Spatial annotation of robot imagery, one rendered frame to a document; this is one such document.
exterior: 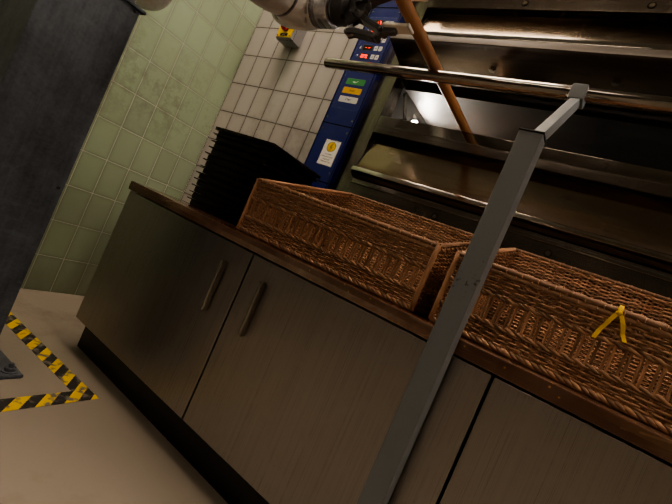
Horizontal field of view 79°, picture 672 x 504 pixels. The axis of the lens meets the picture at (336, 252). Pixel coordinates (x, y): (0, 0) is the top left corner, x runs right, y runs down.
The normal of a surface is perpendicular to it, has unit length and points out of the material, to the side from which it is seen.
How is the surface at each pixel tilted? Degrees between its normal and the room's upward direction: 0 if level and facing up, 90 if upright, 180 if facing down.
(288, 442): 90
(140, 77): 90
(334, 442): 90
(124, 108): 90
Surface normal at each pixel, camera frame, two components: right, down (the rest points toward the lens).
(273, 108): -0.49, -0.21
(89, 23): 0.81, 0.35
